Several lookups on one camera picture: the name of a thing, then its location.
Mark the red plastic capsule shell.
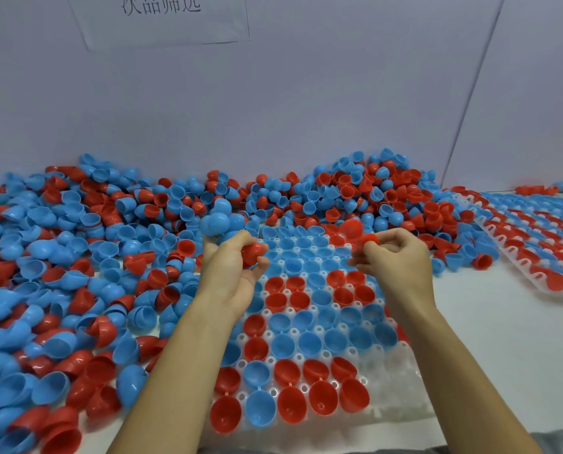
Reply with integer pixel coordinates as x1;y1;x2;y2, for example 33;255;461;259
340;218;380;253
241;242;269;269

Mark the person's left hand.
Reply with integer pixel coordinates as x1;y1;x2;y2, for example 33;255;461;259
197;230;271;323

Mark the clear plastic holed tray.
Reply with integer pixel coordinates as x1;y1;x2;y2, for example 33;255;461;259
454;191;563;297
200;224;434;442

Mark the person's left forearm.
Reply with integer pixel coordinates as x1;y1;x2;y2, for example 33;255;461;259
106;292;245;454

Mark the capsule halves set in tray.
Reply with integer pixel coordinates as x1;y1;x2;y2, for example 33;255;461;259
209;225;407;435
457;190;563;294

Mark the blue plastic capsule shell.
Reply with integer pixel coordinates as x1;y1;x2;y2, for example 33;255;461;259
199;212;233;238

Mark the person's right hand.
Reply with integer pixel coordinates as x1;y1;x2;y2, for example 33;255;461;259
348;228;437;318

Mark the white paper sign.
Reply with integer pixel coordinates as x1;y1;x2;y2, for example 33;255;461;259
66;0;252;52

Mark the person's right forearm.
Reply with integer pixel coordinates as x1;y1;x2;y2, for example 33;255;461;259
386;302;543;454

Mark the small cluster of capsule halves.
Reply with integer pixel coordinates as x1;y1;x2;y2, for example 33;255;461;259
514;181;563;196

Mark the pile of loose capsule halves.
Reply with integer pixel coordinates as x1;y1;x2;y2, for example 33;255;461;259
0;147;500;454

